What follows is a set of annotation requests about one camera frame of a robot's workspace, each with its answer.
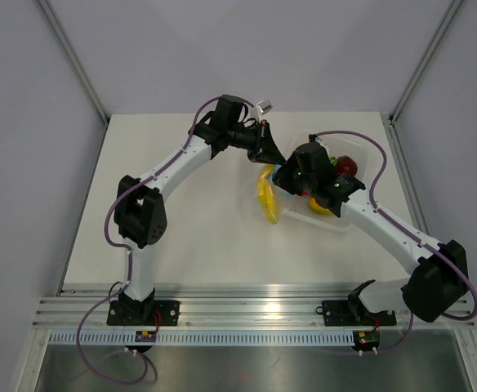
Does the left small circuit board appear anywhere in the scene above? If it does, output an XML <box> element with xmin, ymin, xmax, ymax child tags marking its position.
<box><xmin>135</xmin><ymin>331</ymin><xmax>157</xmax><ymax>344</ymax></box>

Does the right small circuit board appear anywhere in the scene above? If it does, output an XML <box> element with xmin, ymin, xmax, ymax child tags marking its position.
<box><xmin>353</xmin><ymin>330</ymin><xmax>381</xmax><ymax>351</ymax></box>

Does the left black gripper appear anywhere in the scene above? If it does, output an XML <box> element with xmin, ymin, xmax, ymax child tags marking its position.
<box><xmin>227</xmin><ymin>120</ymin><xmax>286</xmax><ymax>166</ymax></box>

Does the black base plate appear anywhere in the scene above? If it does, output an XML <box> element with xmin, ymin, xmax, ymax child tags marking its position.
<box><xmin>106</xmin><ymin>300</ymin><xmax>181</xmax><ymax>327</ymax></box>
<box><xmin>315</xmin><ymin>300</ymin><xmax>397</xmax><ymax>327</ymax></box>

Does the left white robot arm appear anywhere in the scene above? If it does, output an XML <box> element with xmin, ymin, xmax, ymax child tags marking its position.
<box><xmin>108</xmin><ymin>101</ymin><xmax>283</xmax><ymax>325</ymax></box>

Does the white plastic basket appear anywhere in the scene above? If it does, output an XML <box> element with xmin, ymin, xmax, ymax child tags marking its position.
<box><xmin>272</xmin><ymin>134</ymin><xmax>374</xmax><ymax>232</ymax></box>

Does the aluminium rail beam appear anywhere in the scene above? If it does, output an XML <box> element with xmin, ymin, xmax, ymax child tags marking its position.
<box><xmin>32</xmin><ymin>285</ymin><xmax>475</xmax><ymax>331</ymax></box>

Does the white slotted cable duct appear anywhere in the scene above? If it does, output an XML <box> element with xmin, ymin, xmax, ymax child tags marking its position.
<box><xmin>49</xmin><ymin>330</ymin><xmax>354</xmax><ymax>347</ymax></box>

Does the yellow banana bunch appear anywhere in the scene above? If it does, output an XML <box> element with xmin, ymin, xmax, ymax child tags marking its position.
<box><xmin>256</xmin><ymin>164</ymin><xmax>280</xmax><ymax>225</ymax></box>

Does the aluminium corner post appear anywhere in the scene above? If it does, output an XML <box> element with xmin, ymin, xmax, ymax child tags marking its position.
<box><xmin>389</xmin><ymin>0</ymin><xmax>466</xmax><ymax>127</ymax></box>
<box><xmin>34</xmin><ymin>0</ymin><xmax>110</xmax><ymax>129</ymax></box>

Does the clear zip top bag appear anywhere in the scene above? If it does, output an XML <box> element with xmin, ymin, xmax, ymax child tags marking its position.
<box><xmin>238</xmin><ymin>164</ymin><xmax>297</xmax><ymax>225</ymax></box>

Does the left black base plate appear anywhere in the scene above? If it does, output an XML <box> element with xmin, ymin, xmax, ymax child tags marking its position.
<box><xmin>106</xmin><ymin>300</ymin><xmax>181</xmax><ymax>327</ymax></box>

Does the small circuit board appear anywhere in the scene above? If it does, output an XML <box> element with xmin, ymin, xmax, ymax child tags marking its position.
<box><xmin>353</xmin><ymin>330</ymin><xmax>381</xmax><ymax>351</ymax></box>
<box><xmin>135</xmin><ymin>331</ymin><xmax>157</xmax><ymax>344</ymax></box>

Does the dark red apple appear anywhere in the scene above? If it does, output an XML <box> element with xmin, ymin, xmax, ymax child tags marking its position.
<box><xmin>335</xmin><ymin>155</ymin><xmax>358</xmax><ymax>176</ymax></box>

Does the left aluminium corner post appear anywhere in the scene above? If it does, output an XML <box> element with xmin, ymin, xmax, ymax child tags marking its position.
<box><xmin>34</xmin><ymin>0</ymin><xmax>110</xmax><ymax>129</ymax></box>

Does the right aluminium corner post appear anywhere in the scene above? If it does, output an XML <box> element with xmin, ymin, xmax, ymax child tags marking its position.
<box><xmin>389</xmin><ymin>0</ymin><xmax>466</xmax><ymax>127</ymax></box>

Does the orange green mango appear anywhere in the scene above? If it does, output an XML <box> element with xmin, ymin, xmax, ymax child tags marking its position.
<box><xmin>309</xmin><ymin>198</ymin><xmax>332</xmax><ymax>216</ymax></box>

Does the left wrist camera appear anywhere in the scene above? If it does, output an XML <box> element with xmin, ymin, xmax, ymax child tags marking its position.
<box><xmin>214</xmin><ymin>94</ymin><xmax>273</xmax><ymax>123</ymax></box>

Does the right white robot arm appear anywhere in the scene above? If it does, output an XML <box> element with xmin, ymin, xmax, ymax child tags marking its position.
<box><xmin>273</xmin><ymin>142</ymin><xmax>469</xmax><ymax>323</ymax></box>

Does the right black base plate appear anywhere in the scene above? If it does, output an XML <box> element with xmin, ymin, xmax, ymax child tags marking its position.
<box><xmin>315</xmin><ymin>300</ymin><xmax>397</xmax><ymax>327</ymax></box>

